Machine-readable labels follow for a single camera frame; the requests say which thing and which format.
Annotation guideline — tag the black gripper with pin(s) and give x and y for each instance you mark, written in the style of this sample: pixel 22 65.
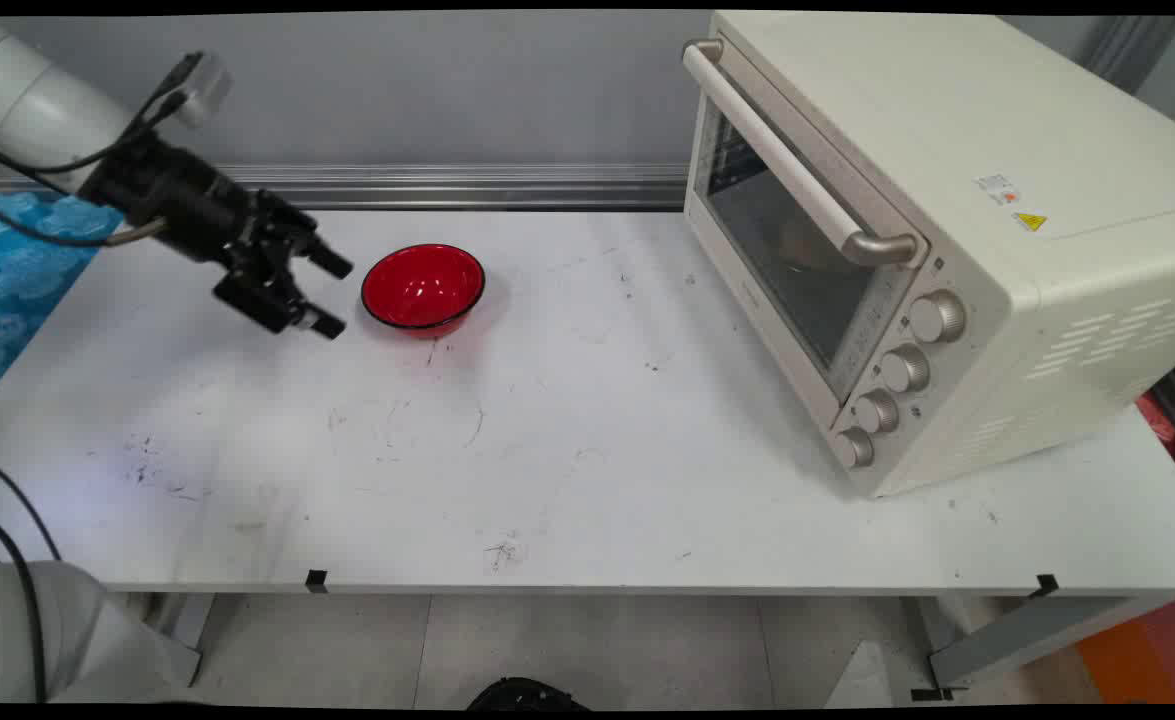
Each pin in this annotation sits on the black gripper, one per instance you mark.
pixel 177 200

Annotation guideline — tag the cream glass oven door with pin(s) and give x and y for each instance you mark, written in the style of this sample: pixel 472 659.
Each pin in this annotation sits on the cream glass oven door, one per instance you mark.
pixel 797 280

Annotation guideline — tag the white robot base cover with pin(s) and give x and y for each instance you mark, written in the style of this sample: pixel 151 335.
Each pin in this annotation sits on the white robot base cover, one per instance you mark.
pixel 77 640

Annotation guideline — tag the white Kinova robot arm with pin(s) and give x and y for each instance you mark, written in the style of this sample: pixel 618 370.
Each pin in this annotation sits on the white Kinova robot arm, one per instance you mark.
pixel 27 100

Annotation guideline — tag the red bowl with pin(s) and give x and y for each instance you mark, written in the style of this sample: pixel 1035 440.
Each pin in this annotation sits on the red bowl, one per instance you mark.
pixel 422 288

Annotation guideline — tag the black tape marker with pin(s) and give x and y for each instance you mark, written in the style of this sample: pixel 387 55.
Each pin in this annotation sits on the black tape marker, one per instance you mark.
pixel 316 581
pixel 1046 585

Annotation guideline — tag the grey table leg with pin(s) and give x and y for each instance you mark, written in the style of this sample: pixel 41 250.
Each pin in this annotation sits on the grey table leg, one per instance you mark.
pixel 182 625

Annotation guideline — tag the black round floor object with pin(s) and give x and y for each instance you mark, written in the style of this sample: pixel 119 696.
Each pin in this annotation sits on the black round floor object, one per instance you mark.
pixel 527 695

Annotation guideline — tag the silver oven knob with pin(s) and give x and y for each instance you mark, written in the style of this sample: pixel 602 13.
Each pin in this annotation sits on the silver oven knob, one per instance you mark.
pixel 876 412
pixel 937 317
pixel 905 369
pixel 854 448

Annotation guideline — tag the cream toaster oven body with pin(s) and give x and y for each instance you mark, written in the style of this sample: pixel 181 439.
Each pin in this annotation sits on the cream toaster oven body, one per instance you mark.
pixel 997 330

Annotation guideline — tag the white label sticker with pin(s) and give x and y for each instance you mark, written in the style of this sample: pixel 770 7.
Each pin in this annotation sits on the white label sticker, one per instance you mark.
pixel 997 189

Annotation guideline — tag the yellow warning sticker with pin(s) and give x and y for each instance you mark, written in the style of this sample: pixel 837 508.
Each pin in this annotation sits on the yellow warning sticker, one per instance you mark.
pixel 1030 221

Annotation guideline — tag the grey table leg brace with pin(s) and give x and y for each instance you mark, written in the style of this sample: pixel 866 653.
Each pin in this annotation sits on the grey table leg brace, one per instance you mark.
pixel 1027 635

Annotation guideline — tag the red item beside table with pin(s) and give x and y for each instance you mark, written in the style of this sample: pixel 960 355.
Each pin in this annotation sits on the red item beside table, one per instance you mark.
pixel 1162 430

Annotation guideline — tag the orange box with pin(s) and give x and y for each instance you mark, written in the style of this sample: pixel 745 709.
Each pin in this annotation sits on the orange box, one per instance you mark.
pixel 1142 655

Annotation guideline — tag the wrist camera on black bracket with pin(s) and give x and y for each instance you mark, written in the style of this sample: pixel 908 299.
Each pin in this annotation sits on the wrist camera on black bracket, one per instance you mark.
pixel 205 85

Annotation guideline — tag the aluminium wall rail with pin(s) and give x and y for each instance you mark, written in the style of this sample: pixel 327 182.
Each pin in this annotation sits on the aluminium wall rail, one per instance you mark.
pixel 497 187

